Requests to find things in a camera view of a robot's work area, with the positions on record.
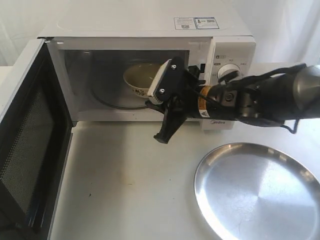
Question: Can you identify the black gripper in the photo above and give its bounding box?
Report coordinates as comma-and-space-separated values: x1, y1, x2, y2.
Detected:
144, 64, 237, 145

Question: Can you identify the white ceramic bowl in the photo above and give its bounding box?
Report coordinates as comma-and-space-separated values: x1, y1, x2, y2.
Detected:
123, 62, 161, 99

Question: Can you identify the white microwave door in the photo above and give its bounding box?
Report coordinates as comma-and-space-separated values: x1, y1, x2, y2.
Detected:
0, 39, 73, 240

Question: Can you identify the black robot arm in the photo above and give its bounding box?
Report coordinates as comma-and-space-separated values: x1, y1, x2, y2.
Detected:
145, 64, 320, 144

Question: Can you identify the glass microwave turntable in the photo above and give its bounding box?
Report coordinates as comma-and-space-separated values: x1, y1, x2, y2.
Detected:
91, 58, 162, 110

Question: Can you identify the white microwave oven body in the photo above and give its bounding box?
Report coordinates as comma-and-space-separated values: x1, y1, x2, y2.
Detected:
39, 12, 256, 122

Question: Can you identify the upper white control knob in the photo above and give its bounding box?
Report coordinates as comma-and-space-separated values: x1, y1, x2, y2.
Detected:
217, 63, 241, 83

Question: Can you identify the blue white info sticker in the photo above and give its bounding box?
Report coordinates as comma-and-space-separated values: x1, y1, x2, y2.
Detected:
173, 16, 219, 30

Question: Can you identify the round stainless steel tray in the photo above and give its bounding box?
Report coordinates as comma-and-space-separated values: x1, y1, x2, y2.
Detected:
193, 142, 320, 240

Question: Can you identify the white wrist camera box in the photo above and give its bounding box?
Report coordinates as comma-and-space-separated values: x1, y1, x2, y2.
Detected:
147, 57, 186, 105

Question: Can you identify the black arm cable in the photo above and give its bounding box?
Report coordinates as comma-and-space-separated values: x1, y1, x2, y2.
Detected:
197, 63, 308, 135

